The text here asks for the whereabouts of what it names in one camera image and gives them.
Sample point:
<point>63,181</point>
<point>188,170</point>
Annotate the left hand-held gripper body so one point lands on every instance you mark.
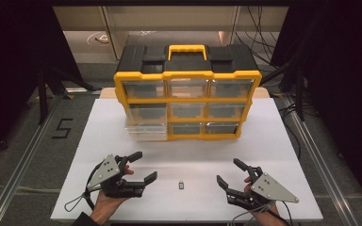
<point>106,171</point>

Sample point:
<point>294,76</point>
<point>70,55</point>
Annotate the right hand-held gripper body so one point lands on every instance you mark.
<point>271,190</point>

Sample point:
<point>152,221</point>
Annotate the clear plastic drawer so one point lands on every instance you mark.
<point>146,132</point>

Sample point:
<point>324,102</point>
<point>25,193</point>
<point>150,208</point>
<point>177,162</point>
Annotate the small metal adapter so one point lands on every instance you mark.
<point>181,185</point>

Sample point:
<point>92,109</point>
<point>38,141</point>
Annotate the yellow black drawer organizer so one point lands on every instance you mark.
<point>187,67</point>

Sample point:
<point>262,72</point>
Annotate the black metal stand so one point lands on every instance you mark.
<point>44,94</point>
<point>299,94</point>

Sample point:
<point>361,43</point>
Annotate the dark curtain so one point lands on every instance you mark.
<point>342,78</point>
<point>15,62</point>

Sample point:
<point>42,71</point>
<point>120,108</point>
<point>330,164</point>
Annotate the aluminium rail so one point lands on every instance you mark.
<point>19,169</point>
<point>320,157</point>

